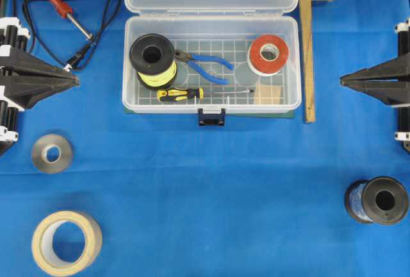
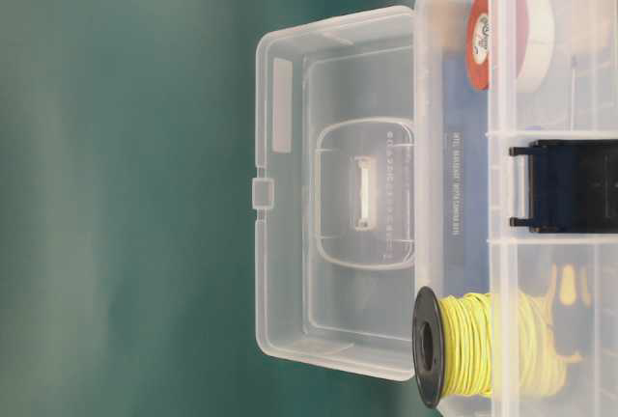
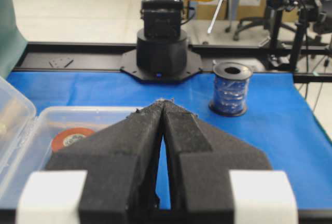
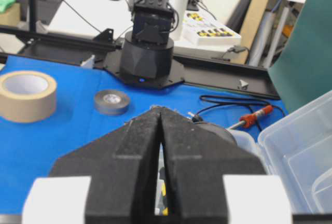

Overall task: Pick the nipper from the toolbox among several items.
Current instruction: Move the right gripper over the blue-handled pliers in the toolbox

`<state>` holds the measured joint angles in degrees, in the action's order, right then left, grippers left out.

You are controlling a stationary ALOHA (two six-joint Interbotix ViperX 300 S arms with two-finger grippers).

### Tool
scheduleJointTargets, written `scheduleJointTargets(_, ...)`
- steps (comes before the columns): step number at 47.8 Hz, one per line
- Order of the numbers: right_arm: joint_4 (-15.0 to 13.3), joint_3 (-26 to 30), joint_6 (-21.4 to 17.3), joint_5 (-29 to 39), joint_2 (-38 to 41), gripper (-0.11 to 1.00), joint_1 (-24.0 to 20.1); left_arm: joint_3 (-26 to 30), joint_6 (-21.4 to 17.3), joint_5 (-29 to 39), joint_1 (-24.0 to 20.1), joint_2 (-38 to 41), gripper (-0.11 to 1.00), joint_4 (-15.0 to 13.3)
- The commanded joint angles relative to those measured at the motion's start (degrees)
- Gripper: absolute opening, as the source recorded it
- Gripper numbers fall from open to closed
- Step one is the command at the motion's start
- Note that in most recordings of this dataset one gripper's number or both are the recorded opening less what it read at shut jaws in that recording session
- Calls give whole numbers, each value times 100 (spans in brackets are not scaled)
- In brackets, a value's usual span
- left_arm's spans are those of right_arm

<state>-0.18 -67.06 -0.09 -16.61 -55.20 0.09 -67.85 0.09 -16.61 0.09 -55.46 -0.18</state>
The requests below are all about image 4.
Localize beige masking tape roll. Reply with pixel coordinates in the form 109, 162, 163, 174
1, 71, 58, 123

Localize white box of batteries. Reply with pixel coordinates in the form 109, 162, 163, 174
182, 11, 241, 46

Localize red handled tool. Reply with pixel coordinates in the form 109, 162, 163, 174
228, 105, 273, 130

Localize black aluminium frame rail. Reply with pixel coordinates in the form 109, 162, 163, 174
1, 25, 280, 100

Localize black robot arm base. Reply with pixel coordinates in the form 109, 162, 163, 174
104, 0, 185, 89

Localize black cable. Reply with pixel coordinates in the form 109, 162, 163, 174
191, 95, 286, 131

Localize grey tape roll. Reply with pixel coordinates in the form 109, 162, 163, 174
94, 90, 130, 116

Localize blue table mat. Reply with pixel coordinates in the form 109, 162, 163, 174
0, 54, 289, 214

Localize clear plastic toolbox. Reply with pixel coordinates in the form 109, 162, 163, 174
230, 92, 331, 214

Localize green board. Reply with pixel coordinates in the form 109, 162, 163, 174
268, 0, 331, 113

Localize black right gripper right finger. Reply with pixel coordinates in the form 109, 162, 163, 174
160, 109, 266, 223

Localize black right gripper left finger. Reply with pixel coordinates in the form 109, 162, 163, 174
49, 110, 161, 223

